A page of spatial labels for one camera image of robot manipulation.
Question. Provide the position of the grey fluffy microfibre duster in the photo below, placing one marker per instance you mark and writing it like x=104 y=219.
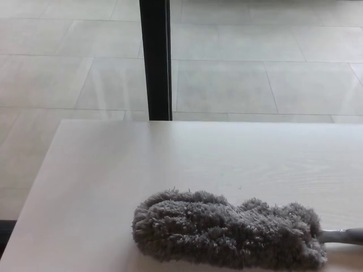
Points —
x=215 y=229

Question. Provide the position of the black window frame post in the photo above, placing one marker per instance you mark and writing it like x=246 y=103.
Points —
x=156 y=59

